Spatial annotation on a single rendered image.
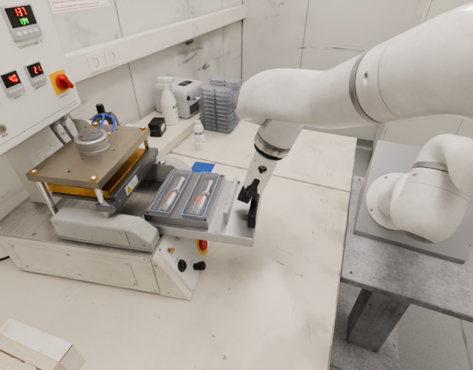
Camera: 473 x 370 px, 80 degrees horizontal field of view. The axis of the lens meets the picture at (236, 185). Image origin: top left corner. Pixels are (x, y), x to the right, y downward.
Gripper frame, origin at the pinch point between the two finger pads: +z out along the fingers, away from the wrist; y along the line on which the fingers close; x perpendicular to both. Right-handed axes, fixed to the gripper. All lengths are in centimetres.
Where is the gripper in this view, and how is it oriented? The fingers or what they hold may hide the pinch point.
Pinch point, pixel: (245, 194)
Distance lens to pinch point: 73.9
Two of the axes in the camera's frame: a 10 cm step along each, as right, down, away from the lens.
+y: 1.8, -6.0, 7.8
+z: -3.4, 7.1, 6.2
